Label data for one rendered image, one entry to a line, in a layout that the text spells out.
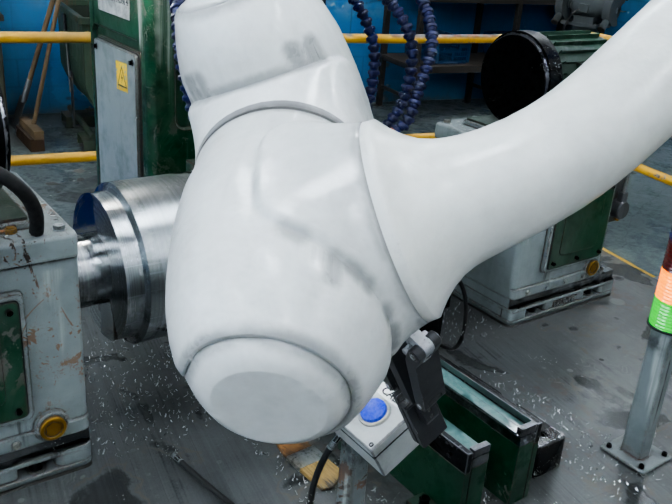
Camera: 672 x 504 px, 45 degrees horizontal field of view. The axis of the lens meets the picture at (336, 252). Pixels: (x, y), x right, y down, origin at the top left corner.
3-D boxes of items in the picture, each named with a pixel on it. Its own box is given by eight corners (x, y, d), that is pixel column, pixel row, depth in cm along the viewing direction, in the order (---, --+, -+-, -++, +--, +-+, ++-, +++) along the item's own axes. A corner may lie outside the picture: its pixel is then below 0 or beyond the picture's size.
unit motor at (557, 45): (451, 220, 178) (478, 24, 162) (550, 199, 196) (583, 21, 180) (540, 263, 159) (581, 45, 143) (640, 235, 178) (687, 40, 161)
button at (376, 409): (358, 419, 88) (353, 410, 87) (378, 402, 89) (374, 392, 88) (375, 434, 86) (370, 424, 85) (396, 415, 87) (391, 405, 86)
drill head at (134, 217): (-7, 324, 128) (-23, 174, 118) (202, 280, 148) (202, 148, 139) (42, 402, 110) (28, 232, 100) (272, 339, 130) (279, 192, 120)
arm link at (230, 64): (252, 165, 61) (238, 282, 51) (156, -26, 51) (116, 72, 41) (389, 123, 59) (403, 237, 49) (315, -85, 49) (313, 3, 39)
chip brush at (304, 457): (244, 421, 128) (244, 417, 128) (270, 412, 131) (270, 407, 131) (322, 493, 114) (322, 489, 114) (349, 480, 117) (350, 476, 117)
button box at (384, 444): (297, 400, 99) (281, 373, 96) (341, 363, 101) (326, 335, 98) (384, 478, 86) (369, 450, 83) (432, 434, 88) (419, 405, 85)
